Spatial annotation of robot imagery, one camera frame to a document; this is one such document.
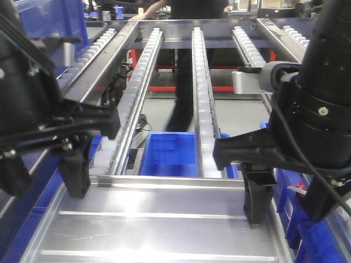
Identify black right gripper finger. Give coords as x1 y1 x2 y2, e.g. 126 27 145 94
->
303 173 346 221
240 163 277 224

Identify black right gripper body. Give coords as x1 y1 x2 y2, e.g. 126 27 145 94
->
212 121 315 171

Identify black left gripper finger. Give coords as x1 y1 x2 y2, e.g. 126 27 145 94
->
56 136 90 199
1 153 32 196

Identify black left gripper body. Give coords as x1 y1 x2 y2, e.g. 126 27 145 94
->
1 99 121 159

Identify ribbed silver tray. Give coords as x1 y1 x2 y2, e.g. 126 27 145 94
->
21 176 293 262

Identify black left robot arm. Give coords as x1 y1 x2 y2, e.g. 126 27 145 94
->
1 1 350 220

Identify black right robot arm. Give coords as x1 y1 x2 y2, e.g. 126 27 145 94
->
213 1 350 224

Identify blue bin lower right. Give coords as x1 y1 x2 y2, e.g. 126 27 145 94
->
259 120 351 263

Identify person in black clothes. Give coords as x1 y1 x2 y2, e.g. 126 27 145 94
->
131 1 228 132

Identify blue bin lower left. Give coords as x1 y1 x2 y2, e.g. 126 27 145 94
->
138 131 230 178

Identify large blue bin right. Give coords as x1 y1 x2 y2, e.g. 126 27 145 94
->
14 1 90 76

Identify white roller rail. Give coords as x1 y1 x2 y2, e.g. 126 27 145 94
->
89 27 162 176
282 25 310 50
232 26 266 68
191 27 222 179

